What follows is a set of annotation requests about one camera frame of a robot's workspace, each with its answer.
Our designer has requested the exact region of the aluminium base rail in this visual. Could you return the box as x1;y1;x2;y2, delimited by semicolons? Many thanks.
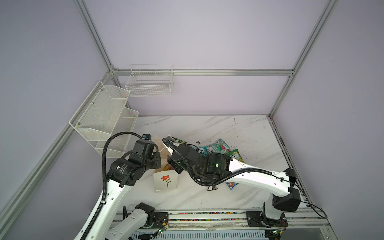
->
147;208;331;231

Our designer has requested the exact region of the black corrugated left cable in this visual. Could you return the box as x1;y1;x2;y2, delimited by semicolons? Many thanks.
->
79;131;143;240

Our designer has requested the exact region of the black corrugated right cable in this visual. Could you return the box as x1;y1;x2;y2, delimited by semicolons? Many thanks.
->
161;137;274;187

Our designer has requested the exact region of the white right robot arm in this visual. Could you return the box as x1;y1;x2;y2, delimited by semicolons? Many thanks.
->
163;141;302;221

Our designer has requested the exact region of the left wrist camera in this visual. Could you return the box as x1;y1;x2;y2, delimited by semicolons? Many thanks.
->
142;134;152;141

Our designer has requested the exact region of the green Fox's Spring Tea bag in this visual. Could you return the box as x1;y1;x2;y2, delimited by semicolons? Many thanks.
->
166;136;187;147

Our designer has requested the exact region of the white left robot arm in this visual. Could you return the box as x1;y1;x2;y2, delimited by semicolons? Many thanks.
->
75;139;161;240

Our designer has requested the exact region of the blue M&M's packet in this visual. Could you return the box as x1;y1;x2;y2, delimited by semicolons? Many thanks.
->
226;182;238;190

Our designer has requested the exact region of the white flowered paper bag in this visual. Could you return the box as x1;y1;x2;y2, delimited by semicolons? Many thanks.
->
153;136;179;193

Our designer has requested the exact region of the green yellow Fox's candy bag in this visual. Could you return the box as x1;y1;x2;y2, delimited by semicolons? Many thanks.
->
227;149;244;162

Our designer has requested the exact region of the white wire basket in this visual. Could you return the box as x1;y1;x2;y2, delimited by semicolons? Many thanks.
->
126;65;174;97

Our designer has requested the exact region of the teal green Fox's candy bag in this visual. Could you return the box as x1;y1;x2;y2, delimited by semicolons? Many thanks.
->
198;139;231;156

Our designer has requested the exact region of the white mesh two-tier shelf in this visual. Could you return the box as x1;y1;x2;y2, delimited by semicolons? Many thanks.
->
69;82;139;155

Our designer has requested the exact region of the aluminium frame post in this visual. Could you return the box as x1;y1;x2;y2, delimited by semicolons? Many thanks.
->
74;0;114;72

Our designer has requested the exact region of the black corrugated cable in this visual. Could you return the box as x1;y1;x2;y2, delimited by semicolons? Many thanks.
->
79;131;143;240
161;137;274;187

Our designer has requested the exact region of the brown chocolate bar wrapper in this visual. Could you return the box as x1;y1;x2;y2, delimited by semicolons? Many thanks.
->
208;186;218;191

